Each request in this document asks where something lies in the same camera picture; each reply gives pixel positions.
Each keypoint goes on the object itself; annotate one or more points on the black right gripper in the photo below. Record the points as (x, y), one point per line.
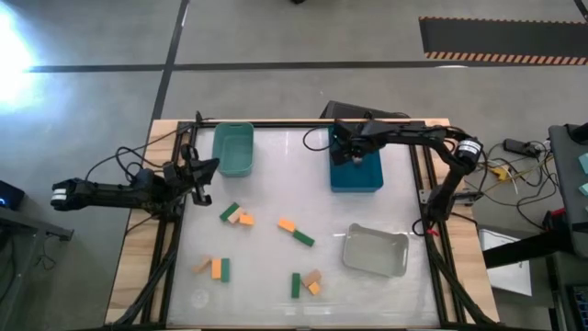
(360, 135)

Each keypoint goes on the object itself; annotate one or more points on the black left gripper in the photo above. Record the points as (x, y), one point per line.
(181, 177)

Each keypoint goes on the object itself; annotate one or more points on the green wooden block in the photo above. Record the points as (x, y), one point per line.
(229, 212)
(303, 238)
(225, 270)
(295, 285)

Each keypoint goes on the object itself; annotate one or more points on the orange wooden block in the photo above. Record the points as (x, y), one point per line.
(314, 288)
(286, 224)
(216, 269)
(246, 220)

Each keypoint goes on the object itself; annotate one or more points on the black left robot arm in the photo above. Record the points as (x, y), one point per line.
(105, 193)

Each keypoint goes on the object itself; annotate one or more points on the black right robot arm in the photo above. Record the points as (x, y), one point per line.
(413, 135)

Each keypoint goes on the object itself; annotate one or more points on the blue plastic bin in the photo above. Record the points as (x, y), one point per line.
(358, 179)

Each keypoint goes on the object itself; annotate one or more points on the teal green plastic bin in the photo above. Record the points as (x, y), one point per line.
(234, 156)

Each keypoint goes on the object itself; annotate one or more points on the black box behind table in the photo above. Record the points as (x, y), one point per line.
(342, 111)

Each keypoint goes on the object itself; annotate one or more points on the white table sheet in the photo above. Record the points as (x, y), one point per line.
(275, 184)

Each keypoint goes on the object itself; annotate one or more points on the grey plastic bin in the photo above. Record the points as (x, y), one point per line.
(376, 257)

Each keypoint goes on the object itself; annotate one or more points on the yellow connector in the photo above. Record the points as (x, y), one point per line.
(500, 173)

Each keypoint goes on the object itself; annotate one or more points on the black power strip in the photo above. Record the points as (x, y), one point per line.
(516, 146)

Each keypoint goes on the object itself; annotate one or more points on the grey side table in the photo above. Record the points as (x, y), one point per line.
(27, 225)

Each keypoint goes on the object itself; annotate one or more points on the black hazard-striped floor mat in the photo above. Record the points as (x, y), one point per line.
(496, 37)

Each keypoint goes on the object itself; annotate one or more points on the black device with blue light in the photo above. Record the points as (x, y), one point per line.
(11, 193)

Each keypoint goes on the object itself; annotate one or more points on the black slanted bar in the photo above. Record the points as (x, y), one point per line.
(523, 250)

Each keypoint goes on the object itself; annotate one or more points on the white cardboard box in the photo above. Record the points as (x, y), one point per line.
(510, 276)

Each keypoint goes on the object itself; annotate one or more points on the red tool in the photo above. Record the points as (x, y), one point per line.
(553, 215)

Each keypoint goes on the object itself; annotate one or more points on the grey cart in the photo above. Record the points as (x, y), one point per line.
(567, 184)

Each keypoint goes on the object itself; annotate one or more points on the teal item on cart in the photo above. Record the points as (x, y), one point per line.
(584, 163)
(584, 188)

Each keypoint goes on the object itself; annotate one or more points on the dark storage crate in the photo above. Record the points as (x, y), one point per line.
(576, 308)

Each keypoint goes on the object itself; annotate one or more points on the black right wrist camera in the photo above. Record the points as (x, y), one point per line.
(340, 154)

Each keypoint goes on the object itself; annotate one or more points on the grey mounting bracket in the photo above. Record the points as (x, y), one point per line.
(427, 195)

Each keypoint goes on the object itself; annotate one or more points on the black aluminium table frame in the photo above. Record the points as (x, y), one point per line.
(275, 123)

